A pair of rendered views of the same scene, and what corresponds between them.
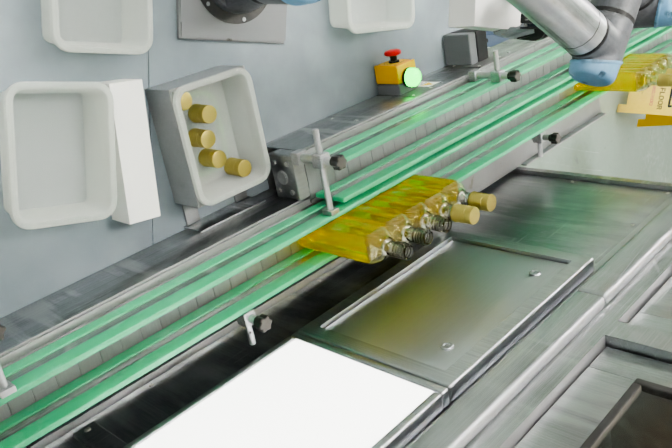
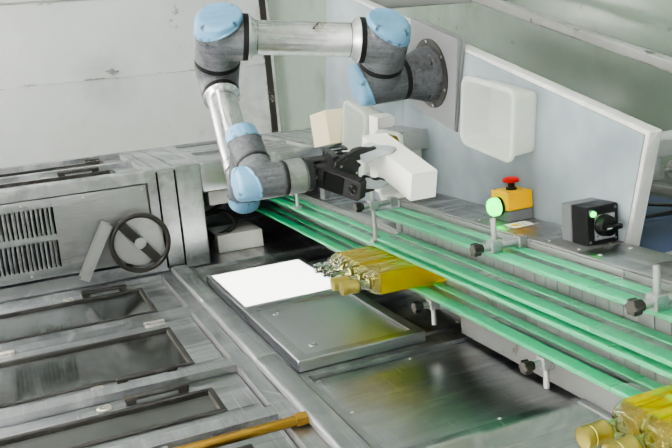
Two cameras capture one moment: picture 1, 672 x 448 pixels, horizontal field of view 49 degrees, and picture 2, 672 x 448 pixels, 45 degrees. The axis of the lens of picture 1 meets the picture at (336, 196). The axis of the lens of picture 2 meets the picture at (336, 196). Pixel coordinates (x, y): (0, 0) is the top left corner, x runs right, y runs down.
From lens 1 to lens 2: 2.90 m
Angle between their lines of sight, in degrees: 105
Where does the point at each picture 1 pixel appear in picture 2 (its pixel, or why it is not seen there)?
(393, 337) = (307, 305)
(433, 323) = (304, 314)
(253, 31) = (438, 115)
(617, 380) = (201, 359)
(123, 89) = (372, 120)
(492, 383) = (232, 319)
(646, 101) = not seen: outside the picture
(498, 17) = (377, 164)
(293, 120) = (459, 190)
